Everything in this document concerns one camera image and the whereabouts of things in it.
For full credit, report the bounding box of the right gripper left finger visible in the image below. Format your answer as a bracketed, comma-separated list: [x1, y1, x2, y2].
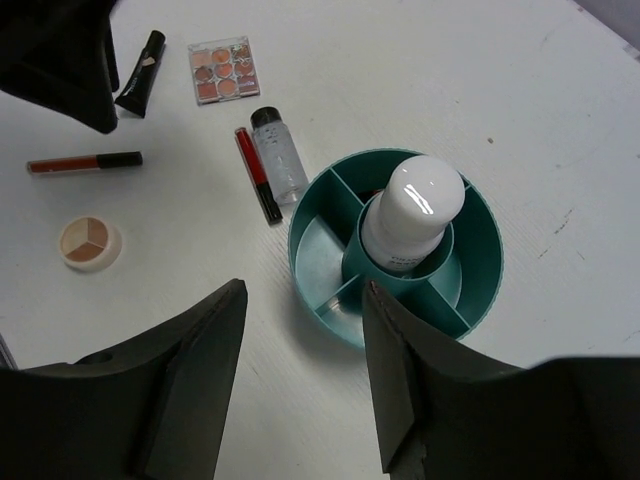
[1, 279, 248, 479]

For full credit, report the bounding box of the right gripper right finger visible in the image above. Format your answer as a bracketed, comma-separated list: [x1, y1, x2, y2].
[362, 282, 639, 479]

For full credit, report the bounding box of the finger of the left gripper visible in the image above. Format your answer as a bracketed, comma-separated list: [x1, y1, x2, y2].
[1, 0, 119, 134]

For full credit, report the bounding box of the black squeeze tube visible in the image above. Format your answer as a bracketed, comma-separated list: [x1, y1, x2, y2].
[114, 30, 166, 118]

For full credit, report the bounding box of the brown lip gloss tube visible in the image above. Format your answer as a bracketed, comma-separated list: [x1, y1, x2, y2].
[26, 151, 143, 175]

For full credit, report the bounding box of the white lotion bottle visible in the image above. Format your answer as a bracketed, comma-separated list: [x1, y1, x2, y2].
[361, 155, 465, 274]

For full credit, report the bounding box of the dark red lip gloss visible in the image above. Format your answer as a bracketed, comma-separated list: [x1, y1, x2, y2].
[234, 127, 283, 225]

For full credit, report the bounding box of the eyeshadow palette clear case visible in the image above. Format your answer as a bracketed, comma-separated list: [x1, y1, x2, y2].
[188, 36, 261, 106]

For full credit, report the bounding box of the round beige powder compact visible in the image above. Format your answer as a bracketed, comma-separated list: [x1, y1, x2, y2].
[56, 216, 123, 273]

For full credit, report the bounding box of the teal round organizer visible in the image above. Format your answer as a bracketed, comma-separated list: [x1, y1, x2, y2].
[288, 149, 503, 348]

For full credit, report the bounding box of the clear bottle black cap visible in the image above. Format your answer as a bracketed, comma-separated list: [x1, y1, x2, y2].
[250, 106, 308, 206]

